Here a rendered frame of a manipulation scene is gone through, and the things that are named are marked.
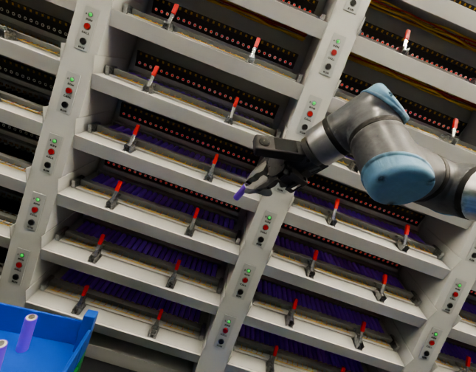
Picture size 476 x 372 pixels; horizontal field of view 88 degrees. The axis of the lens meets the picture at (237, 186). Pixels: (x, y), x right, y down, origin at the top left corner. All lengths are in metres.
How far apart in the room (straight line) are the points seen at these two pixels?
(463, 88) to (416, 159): 0.68
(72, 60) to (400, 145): 0.87
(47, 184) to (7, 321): 0.44
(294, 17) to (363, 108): 0.48
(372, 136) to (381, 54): 0.53
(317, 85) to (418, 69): 0.32
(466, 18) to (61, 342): 1.34
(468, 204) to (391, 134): 0.16
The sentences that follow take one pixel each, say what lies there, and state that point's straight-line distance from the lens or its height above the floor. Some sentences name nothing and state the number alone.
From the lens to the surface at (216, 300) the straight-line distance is 0.94.
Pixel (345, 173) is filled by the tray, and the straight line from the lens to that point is 0.87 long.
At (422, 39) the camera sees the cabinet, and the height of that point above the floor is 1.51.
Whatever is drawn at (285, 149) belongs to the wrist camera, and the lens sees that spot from 0.55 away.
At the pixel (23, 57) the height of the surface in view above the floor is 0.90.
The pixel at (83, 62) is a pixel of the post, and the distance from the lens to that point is 0.93.
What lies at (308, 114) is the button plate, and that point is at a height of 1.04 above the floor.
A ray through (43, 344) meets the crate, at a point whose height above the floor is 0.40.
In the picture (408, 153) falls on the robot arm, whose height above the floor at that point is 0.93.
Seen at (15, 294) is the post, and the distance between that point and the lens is 1.14.
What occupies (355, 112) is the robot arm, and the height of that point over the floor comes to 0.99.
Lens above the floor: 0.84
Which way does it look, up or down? 6 degrees down
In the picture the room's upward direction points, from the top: 20 degrees clockwise
